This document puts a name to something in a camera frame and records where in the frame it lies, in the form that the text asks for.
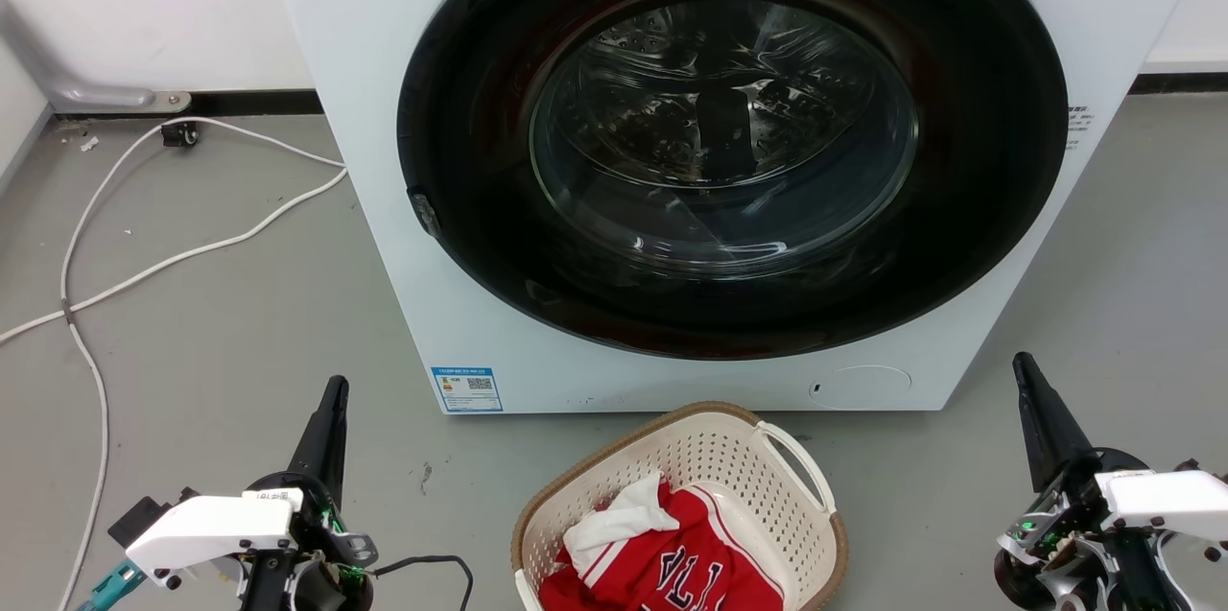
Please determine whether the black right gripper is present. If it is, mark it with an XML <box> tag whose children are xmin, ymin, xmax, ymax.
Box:
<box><xmin>992</xmin><ymin>351</ymin><xmax>1195</xmax><ymax>611</ymax></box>

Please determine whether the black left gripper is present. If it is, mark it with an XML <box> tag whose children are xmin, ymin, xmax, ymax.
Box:
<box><xmin>238</xmin><ymin>375</ymin><xmax>380</xmax><ymax>611</ymax></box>

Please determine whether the cream plastic laundry basket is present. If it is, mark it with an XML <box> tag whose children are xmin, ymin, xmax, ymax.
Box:
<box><xmin>510</xmin><ymin>400</ymin><xmax>850</xmax><ymax>611</ymax></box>

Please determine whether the blue energy label sticker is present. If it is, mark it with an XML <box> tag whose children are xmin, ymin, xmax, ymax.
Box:
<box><xmin>431</xmin><ymin>365</ymin><xmax>504</xmax><ymax>414</ymax></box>

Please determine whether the black round washer door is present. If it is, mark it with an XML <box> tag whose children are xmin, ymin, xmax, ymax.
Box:
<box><xmin>396</xmin><ymin>0</ymin><xmax>1070</xmax><ymax>362</ymax></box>

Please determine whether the white cloth garment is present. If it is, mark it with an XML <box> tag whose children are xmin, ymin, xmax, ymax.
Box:
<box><xmin>561</xmin><ymin>470</ymin><xmax>682</xmax><ymax>578</ymax></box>

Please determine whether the black baseboard strip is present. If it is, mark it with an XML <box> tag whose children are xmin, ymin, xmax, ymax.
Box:
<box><xmin>56</xmin><ymin>89</ymin><xmax>325</xmax><ymax>119</ymax></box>
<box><xmin>1128</xmin><ymin>71</ymin><xmax>1228</xmax><ymax>96</ymax></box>

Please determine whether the red sports jersey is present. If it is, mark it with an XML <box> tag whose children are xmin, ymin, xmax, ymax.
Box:
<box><xmin>537</xmin><ymin>482</ymin><xmax>788</xmax><ymax>611</ymax></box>

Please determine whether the white front-load washing machine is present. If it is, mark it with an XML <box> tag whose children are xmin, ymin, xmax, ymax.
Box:
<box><xmin>253</xmin><ymin>0</ymin><xmax>1224</xmax><ymax>415</ymax></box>

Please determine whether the thin black left gripper cable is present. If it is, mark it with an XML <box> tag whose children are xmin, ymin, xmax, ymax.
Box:
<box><xmin>369</xmin><ymin>553</ymin><xmax>476</xmax><ymax>611</ymax></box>

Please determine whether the white power cable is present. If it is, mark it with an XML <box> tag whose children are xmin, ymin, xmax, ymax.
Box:
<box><xmin>0</xmin><ymin>168</ymin><xmax>349</xmax><ymax>346</ymax></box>
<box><xmin>56</xmin><ymin>116</ymin><xmax>346</xmax><ymax>611</ymax></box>

